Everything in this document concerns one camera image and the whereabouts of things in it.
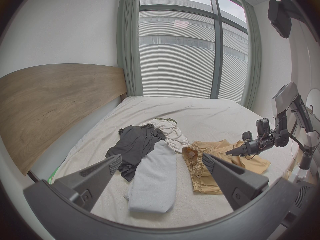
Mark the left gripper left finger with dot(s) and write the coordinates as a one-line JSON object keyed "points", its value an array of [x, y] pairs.
{"points": [[95, 176]]}

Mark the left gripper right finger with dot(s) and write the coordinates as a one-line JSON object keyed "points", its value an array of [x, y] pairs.
{"points": [[230, 181]]}

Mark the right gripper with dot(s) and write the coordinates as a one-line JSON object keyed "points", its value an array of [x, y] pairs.
{"points": [[258, 145]]}

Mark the tan shorts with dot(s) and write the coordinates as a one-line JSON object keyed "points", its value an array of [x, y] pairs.
{"points": [[252, 163]]}

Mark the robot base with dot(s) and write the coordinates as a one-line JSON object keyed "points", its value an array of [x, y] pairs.
{"points": [[298, 175]]}

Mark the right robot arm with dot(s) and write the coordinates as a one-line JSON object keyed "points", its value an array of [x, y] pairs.
{"points": [[283, 101]]}

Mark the bed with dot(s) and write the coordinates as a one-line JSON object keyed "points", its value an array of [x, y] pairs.
{"points": [[200, 114]]}

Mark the green printed package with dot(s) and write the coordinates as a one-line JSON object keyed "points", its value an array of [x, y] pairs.
{"points": [[53, 176]]}

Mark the black garment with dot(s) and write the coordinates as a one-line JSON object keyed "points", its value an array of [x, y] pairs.
{"points": [[135, 144]]}

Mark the pale grey garment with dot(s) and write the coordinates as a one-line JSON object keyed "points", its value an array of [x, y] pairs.
{"points": [[152, 184]]}

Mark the white garment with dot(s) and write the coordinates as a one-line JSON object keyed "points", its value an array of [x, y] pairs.
{"points": [[175, 136]]}

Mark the grey-green curtain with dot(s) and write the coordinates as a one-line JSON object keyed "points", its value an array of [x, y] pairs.
{"points": [[130, 46], [253, 59]]}

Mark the olive green garment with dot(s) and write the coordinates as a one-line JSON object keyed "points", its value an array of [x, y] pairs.
{"points": [[167, 119]]}

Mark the window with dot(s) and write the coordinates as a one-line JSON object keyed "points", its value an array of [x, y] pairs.
{"points": [[175, 59]]}

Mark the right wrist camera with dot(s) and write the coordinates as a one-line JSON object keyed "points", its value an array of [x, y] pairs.
{"points": [[247, 136]]}

